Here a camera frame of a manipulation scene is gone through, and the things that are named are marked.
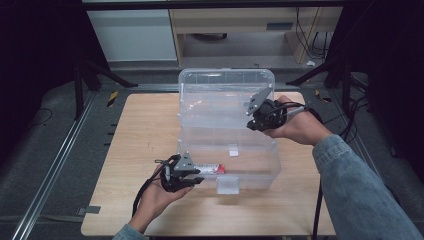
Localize dark curtain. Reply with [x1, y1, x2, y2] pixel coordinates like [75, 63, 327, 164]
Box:
[324, 0, 424, 183]
[0, 0, 112, 168]

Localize light wooden desk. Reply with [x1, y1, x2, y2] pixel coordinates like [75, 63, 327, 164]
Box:
[168, 6, 344, 65]

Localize red and white carton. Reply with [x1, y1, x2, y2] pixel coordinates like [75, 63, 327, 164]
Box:
[194, 162, 227, 176]

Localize thin black floor cable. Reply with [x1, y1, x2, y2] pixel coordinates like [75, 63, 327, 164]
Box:
[31, 107, 54, 127]

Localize person's left hand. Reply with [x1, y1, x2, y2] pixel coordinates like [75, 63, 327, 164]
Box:
[128, 164, 195, 235]

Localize hand-held gripper cable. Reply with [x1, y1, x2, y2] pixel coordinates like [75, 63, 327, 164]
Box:
[281, 101, 325, 240]
[131, 158, 174, 218]

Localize left hand-held gripper cable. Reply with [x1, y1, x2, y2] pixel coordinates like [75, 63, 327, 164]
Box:
[131, 158, 174, 218]

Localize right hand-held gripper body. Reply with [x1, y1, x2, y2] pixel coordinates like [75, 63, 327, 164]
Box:
[245, 86, 288, 130]

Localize grey metal table bracket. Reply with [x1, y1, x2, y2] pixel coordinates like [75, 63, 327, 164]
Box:
[76, 205, 102, 217]

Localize clear plastic storage box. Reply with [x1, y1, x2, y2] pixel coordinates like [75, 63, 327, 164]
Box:
[176, 67, 282, 196]

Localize white cabinet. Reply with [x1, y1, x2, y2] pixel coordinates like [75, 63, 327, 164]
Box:
[86, 8, 179, 63]

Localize right hand-held gripper cable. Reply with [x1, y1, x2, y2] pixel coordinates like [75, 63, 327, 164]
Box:
[281, 101, 325, 240]

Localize yellow and black tape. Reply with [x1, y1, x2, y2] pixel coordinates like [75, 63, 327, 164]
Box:
[314, 88, 334, 104]
[106, 90, 120, 108]

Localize black cables under desk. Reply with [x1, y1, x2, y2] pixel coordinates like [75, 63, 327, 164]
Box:
[294, 7, 335, 61]

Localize black metal stand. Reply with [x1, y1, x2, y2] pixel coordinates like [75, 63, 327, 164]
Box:
[73, 57, 140, 122]
[285, 55, 370, 118]

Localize person's right hand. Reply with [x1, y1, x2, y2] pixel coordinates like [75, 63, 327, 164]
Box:
[262, 95, 335, 147]

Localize black looped floor cable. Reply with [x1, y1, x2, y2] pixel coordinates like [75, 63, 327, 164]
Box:
[319, 95, 403, 206]

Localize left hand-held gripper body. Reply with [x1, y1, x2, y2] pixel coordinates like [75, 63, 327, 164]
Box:
[159, 151, 197, 194]

